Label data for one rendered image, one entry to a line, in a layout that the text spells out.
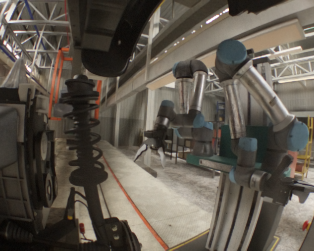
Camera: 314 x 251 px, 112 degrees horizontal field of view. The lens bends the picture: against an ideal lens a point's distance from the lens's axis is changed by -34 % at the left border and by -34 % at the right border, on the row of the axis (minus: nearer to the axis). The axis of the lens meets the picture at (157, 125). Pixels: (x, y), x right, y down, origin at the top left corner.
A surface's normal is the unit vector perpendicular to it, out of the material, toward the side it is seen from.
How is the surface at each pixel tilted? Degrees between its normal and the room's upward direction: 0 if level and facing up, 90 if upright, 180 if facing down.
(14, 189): 90
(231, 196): 90
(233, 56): 84
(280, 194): 90
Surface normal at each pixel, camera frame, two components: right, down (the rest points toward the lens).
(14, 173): 0.44, 0.02
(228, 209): -0.83, -0.05
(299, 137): -0.18, 0.08
